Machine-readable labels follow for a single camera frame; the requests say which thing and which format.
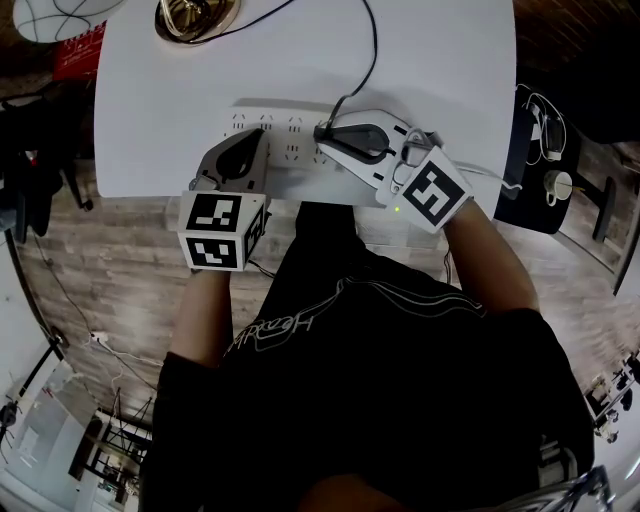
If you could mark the chrome metal frame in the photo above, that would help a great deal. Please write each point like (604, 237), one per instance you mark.
(575, 492)

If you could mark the person's black printed t-shirt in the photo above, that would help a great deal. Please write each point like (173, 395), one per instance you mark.
(380, 390)

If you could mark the person's black trousers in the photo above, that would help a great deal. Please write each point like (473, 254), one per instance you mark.
(325, 235)

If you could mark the white charger adapter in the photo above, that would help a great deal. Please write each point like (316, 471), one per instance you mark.
(536, 115)

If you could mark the black office chair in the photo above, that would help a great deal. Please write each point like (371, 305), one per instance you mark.
(520, 210)
(30, 175)

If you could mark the black and white charger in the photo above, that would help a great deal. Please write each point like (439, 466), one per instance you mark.
(552, 137)

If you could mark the person's left forearm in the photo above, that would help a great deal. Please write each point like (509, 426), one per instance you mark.
(200, 320)

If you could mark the desk lamp with white shade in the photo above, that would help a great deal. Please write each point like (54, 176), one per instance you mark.
(65, 20)

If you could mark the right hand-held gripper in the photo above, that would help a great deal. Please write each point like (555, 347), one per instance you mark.
(430, 190)

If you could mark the white table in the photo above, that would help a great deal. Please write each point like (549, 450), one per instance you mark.
(175, 100)

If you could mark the white plastic part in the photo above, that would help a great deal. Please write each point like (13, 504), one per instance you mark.
(557, 462)

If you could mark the white cup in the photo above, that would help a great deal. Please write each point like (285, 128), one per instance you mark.
(557, 182)

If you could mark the red box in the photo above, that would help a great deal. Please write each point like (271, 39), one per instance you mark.
(75, 55)

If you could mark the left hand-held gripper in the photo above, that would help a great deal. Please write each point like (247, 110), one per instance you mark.
(215, 215)

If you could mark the black stand base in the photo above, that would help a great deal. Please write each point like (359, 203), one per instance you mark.
(59, 337)

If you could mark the person's right forearm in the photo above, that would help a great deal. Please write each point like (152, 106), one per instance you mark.
(490, 265)

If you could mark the small white floor power strip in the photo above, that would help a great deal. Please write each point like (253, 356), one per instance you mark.
(99, 337)

